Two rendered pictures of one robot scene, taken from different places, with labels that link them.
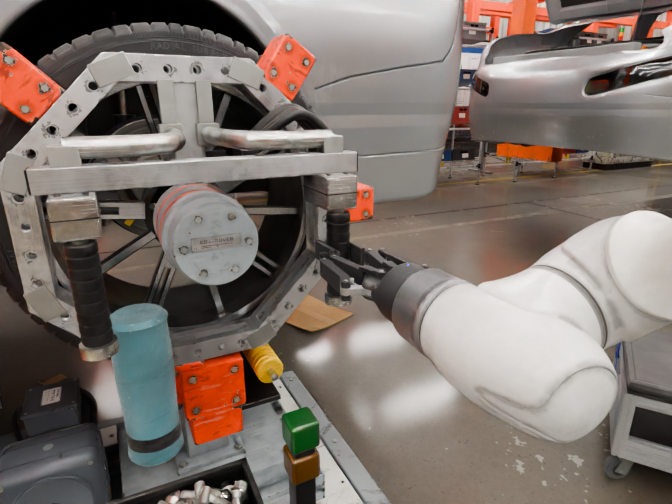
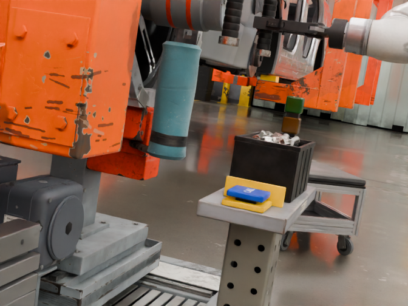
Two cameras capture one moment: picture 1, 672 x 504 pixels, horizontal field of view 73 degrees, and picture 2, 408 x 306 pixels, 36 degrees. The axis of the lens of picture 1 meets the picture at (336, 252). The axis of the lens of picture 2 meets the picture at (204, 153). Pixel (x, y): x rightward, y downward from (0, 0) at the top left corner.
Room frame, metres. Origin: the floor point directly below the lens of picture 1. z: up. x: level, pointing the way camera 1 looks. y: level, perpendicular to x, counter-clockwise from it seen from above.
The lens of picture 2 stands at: (-0.40, 1.28, 0.69)
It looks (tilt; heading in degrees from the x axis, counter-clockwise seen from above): 8 degrees down; 313
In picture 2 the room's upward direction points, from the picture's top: 9 degrees clockwise
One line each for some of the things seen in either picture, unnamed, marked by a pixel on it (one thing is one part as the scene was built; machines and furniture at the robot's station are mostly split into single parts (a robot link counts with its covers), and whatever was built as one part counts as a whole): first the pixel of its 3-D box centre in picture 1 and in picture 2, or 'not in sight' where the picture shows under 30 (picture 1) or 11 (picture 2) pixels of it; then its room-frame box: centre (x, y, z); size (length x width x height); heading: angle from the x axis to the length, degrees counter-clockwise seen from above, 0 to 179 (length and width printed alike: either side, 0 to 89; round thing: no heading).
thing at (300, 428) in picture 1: (300, 430); (294, 104); (0.49, 0.05, 0.64); 0.04 x 0.04 x 0.04; 27
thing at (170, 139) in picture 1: (123, 117); not in sight; (0.64, 0.29, 1.03); 0.19 x 0.18 x 0.11; 27
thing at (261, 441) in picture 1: (202, 410); (73, 191); (0.94, 0.33, 0.32); 0.40 x 0.30 x 0.28; 117
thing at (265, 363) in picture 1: (253, 345); not in sight; (0.93, 0.19, 0.51); 0.29 x 0.06 x 0.06; 27
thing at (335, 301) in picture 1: (338, 255); (266, 26); (0.66, 0.00, 0.83); 0.04 x 0.04 x 0.16
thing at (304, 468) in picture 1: (301, 460); (291, 125); (0.49, 0.05, 0.59); 0.04 x 0.04 x 0.04; 27
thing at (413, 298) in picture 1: (435, 311); (356, 36); (0.45, -0.11, 0.83); 0.09 x 0.06 x 0.09; 117
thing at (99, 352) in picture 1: (89, 296); (234, 7); (0.50, 0.30, 0.83); 0.04 x 0.04 x 0.16
